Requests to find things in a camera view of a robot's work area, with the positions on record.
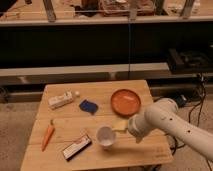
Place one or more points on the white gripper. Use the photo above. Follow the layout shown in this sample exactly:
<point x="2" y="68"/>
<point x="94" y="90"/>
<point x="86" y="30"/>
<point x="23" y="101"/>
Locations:
<point x="137" y="126"/>

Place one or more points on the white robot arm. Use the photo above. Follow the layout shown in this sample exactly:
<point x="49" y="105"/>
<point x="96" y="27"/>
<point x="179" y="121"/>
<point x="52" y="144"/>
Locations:
<point x="163" y="115"/>

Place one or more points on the white ceramic cup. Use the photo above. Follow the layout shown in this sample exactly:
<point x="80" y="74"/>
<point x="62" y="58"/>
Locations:
<point x="105" y="136"/>

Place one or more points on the orange ceramic bowl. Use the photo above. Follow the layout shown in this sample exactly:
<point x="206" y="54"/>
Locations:
<point x="125" y="102"/>

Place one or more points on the wooden table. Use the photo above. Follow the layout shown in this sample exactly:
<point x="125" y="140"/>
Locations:
<point x="71" y="122"/>

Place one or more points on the black power adapter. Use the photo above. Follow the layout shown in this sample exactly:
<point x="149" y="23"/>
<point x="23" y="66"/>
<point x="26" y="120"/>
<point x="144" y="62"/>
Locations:
<point x="179" y="99"/>

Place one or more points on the orange toy carrot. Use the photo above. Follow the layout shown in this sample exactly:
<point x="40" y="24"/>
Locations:
<point x="49" y="132"/>

